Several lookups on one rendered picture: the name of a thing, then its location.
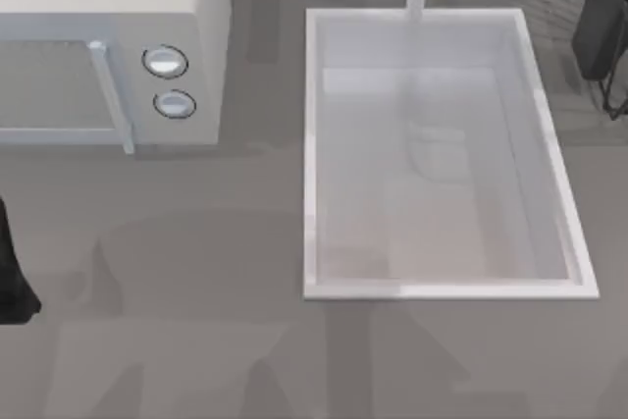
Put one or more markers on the white sink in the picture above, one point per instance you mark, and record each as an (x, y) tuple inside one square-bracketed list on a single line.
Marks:
[(432, 169)]

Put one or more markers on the small microwave knob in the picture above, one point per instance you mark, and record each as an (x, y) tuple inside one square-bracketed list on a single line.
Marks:
[(174, 104)]

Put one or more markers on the pale microwave oven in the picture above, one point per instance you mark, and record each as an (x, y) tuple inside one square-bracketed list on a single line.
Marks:
[(206, 46)]

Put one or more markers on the large microwave knob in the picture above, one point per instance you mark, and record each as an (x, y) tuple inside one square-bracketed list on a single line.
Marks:
[(165, 61)]

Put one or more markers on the microwave oven door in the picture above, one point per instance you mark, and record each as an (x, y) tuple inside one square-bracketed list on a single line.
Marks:
[(49, 85)]

